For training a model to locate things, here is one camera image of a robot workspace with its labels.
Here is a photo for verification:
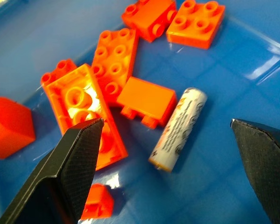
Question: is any orange smooth-faced building brick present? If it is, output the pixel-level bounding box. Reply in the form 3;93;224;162
116;77;177;129

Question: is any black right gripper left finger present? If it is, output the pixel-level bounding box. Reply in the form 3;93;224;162
0;117;105;224

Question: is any orange four-stud flat brick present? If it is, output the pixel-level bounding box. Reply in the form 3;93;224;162
166;0;226;50

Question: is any small orange sloped brick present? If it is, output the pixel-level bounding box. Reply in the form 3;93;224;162
80;183;114;220

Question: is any white AA battery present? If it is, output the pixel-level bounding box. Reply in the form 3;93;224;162
148;87;208;173

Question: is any orange eight-stud building brick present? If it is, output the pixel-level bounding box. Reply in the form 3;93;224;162
91;28;140;107

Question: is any orange hollow upturned building brick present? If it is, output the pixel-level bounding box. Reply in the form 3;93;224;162
40;59;129;172

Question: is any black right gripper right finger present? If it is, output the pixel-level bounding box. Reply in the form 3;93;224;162
230;118;280;224

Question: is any orange rounded building block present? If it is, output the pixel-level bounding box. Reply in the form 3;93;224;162
0;97;36;160

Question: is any orange side-stud building brick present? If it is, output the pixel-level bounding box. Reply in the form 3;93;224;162
121;0;177;43

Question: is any blue plastic bin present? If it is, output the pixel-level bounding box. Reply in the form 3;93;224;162
0;0;280;224

